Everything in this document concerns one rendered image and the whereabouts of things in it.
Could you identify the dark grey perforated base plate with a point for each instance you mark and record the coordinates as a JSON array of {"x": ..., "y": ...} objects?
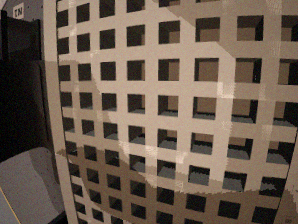
[{"x": 27, "y": 180}]

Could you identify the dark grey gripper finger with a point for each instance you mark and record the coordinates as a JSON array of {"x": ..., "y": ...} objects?
[{"x": 24, "y": 110}]

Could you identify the white label with black letters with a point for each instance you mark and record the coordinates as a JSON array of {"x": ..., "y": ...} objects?
[{"x": 18, "y": 11}]

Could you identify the beige plate with grid of square wells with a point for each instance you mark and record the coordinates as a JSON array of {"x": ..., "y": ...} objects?
[{"x": 212, "y": 74}]

